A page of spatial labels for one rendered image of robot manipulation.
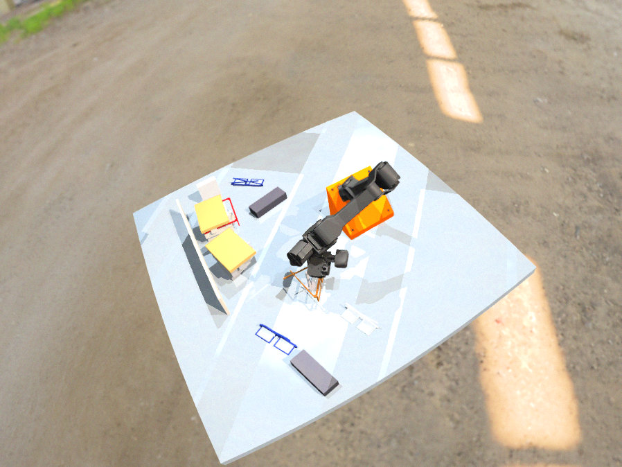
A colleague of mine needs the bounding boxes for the dark blue rectangular glasses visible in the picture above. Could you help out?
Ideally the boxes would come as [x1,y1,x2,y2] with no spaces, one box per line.
[231,177,264,186]

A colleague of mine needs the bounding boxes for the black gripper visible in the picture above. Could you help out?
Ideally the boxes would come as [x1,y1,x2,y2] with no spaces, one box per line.
[313,249,349,269]

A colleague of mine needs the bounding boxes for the beige flat panel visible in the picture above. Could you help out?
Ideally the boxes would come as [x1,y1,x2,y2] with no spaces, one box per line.
[176,199,230,315]

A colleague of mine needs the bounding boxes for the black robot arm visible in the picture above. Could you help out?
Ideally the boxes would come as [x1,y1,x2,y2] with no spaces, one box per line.
[287,161,400,279]

